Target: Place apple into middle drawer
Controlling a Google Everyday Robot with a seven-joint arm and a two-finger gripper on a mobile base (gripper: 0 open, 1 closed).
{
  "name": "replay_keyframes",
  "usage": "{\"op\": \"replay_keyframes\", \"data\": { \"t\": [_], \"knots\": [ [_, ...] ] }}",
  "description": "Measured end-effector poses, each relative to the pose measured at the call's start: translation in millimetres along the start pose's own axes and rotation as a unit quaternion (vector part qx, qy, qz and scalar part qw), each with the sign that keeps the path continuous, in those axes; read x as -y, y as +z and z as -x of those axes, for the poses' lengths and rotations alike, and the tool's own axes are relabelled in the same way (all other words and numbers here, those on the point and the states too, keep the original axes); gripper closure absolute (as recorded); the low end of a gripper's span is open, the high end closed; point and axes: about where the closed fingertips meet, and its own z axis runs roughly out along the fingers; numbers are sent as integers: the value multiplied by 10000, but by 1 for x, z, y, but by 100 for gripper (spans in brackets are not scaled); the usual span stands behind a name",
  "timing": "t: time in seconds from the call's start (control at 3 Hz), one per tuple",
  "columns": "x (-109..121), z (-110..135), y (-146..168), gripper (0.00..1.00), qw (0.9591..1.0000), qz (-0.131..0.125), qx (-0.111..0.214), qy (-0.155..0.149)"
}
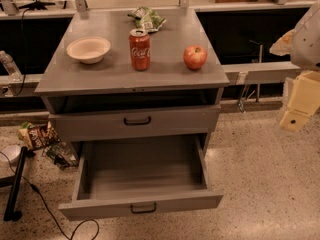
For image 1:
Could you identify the clear plastic bottle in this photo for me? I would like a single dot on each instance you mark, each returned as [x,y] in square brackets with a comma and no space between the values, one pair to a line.
[11,67]

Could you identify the green chip bag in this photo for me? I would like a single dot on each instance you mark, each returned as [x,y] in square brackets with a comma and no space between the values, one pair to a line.
[147,19]

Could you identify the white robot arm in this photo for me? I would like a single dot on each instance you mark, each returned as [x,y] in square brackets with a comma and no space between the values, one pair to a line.
[303,45]

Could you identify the white round floor object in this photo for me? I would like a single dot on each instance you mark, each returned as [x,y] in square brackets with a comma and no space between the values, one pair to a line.
[10,154]

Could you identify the black stand leg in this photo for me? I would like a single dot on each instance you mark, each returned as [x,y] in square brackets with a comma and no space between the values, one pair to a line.
[14,182]

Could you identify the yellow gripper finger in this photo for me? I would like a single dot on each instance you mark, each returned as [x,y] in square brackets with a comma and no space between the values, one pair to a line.
[303,102]
[282,46]

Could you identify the white paper bowl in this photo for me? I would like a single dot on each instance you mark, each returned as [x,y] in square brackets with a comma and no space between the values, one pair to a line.
[89,50]

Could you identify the dark snack bag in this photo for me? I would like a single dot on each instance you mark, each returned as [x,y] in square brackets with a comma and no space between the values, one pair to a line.
[61,155]

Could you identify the brown snack bag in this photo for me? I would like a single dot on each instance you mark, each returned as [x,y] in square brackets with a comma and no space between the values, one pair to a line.
[37,136]

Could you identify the open grey lower drawer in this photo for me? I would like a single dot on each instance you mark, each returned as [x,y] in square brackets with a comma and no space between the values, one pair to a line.
[129,177]

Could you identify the closed grey drawer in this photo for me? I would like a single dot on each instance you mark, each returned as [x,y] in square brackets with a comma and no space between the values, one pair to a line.
[103,125]

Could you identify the red apple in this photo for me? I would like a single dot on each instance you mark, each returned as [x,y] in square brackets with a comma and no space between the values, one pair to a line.
[194,57]

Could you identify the red coca-cola can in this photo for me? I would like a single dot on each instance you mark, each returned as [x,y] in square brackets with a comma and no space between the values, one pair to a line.
[139,42]

